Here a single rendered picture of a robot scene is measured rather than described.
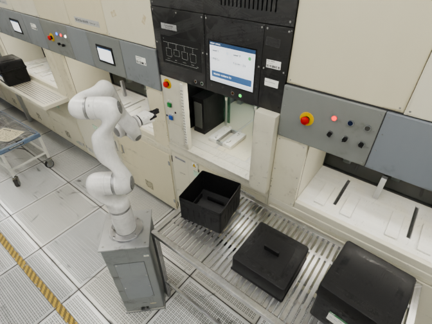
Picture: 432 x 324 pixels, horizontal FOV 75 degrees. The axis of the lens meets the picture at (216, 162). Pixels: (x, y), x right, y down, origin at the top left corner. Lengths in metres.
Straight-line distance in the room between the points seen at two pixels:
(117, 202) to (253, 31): 1.08
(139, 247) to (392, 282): 1.21
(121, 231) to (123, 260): 0.18
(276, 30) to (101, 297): 2.13
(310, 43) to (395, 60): 0.32
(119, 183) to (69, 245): 1.50
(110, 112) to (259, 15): 0.78
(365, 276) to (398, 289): 0.12
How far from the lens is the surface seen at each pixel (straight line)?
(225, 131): 2.24
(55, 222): 3.13
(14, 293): 2.81
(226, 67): 1.57
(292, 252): 1.53
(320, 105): 1.37
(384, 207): 1.92
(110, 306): 2.44
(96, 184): 1.50
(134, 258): 1.79
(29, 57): 4.64
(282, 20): 1.36
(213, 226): 1.66
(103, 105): 1.34
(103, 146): 1.40
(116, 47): 2.25
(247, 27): 1.45
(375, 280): 1.39
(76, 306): 2.53
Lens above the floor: 2.10
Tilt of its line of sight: 38 degrees down
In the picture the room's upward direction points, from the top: 1 degrees counter-clockwise
